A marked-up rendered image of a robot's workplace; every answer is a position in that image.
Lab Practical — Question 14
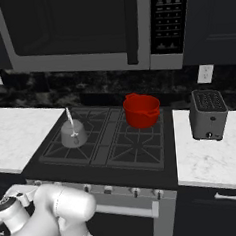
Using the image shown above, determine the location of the grey kettle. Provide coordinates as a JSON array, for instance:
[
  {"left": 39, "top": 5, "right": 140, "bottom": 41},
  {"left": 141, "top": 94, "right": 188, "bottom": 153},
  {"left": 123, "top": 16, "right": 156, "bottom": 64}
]
[{"left": 58, "top": 106, "right": 89, "bottom": 150}]

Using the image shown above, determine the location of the black microwave door handle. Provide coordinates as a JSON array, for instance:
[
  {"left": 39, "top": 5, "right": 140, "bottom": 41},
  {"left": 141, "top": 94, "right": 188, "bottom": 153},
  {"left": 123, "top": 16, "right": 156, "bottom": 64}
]
[{"left": 122, "top": 0, "right": 144, "bottom": 66}]

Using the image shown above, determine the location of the grey toaster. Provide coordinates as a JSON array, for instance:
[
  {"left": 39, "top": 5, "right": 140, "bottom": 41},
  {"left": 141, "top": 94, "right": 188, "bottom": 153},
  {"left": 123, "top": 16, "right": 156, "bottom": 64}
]
[{"left": 186, "top": 86, "right": 232, "bottom": 144}]

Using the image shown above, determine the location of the silver drawer handle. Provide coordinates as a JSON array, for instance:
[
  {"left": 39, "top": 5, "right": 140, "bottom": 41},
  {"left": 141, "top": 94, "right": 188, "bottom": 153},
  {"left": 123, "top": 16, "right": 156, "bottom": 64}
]
[{"left": 213, "top": 190, "right": 236, "bottom": 204}]

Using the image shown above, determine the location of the black microwave door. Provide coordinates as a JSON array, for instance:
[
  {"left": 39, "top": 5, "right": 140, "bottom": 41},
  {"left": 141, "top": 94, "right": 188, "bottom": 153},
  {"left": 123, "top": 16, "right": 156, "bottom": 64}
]
[{"left": 0, "top": 0, "right": 153, "bottom": 82}]

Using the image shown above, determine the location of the dark drawer front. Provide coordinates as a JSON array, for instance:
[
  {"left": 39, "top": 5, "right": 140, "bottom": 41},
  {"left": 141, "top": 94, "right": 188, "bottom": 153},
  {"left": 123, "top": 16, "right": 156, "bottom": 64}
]
[{"left": 175, "top": 181, "right": 236, "bottom": 220}]

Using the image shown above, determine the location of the silver microwave oven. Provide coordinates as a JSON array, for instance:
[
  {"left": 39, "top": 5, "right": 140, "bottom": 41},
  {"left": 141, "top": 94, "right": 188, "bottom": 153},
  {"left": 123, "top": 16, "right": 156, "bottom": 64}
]
[{"left": 0, "top": 0, "right": 196, "bottom": 84}]

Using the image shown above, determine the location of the dark base cupboard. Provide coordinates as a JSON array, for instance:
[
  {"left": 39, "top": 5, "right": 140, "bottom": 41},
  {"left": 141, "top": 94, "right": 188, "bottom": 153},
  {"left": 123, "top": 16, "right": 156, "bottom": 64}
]
[{"left": 0, "top": 168, "right": 29, "bottom": 203}]

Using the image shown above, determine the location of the red pot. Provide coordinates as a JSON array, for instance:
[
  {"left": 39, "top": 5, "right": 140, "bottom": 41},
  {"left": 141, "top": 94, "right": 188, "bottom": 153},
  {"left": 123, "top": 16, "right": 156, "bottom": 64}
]
[{"left": 121, "top": 91, "right": 163, "bottom": 131}]

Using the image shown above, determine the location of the black gas hob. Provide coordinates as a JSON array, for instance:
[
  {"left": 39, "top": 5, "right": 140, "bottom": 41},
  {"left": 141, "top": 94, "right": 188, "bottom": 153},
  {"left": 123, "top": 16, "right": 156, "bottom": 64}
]
[{"left": 16, "top": 97, "right": 180, "bottom": 203}]

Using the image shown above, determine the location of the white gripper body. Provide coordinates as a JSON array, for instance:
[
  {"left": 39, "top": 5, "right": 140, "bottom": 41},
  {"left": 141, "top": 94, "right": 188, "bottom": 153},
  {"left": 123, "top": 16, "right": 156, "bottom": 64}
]
[{"left": 4, "top": 182, "right": 42, "bottom": 209}]

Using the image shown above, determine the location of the silver oven door handle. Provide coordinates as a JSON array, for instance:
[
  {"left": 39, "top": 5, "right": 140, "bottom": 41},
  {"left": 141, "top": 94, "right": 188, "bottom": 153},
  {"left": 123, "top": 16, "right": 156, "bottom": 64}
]
[{"left": 94, "top": 199, "right": 161, "bottom": 224}]

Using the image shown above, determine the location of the silver oven front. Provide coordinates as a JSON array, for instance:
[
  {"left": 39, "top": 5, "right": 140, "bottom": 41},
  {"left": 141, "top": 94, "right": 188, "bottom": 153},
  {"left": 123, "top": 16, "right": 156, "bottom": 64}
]
[{"left": 26, "top": 168, "right": 181, "bottom": 236}]

